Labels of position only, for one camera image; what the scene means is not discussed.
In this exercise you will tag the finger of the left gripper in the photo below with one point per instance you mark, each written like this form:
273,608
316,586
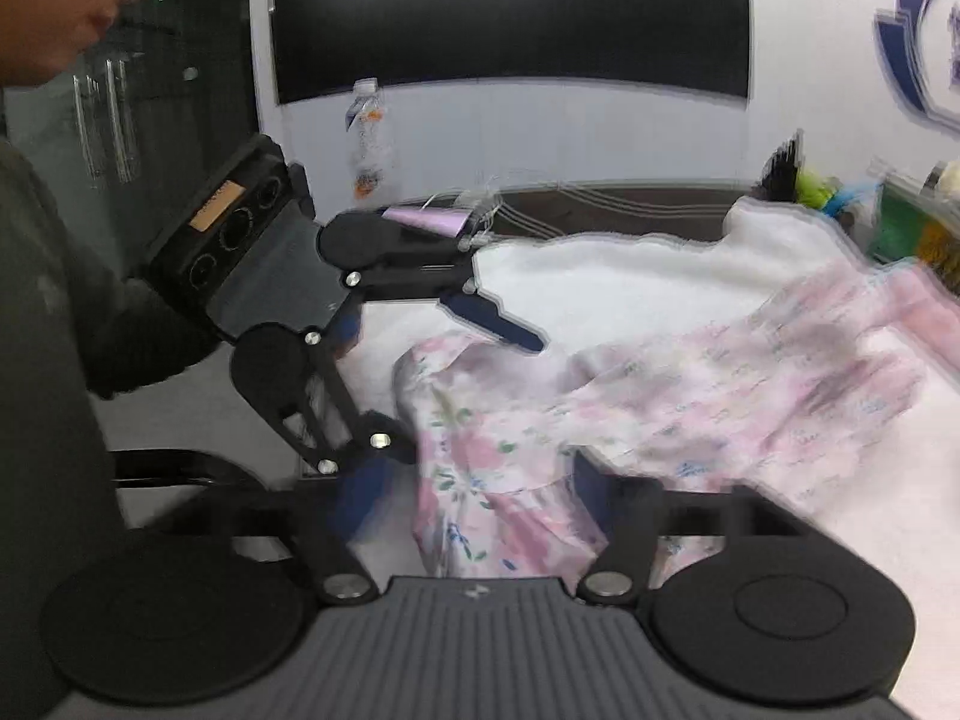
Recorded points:
484,314
368,429

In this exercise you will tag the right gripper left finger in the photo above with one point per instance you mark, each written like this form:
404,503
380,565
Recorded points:
331,511

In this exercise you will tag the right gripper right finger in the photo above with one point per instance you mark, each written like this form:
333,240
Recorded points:
629,511

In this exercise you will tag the pink floral garment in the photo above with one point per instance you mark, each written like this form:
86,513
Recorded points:
789,398

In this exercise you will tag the smartphone with lit screen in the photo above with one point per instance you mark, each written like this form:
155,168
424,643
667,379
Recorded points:
446,222

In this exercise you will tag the plastic water bottle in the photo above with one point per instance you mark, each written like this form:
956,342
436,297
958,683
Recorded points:
369,141

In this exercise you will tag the person in dark shirt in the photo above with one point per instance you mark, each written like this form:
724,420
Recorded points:
71,331

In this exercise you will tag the white fluffy blanket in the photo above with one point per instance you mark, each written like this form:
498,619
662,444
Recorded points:
902,514

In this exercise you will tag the yellow green black item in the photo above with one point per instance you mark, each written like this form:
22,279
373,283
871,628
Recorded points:
785,179

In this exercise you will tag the large black wall screen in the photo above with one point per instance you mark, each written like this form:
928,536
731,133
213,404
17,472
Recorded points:
324,46

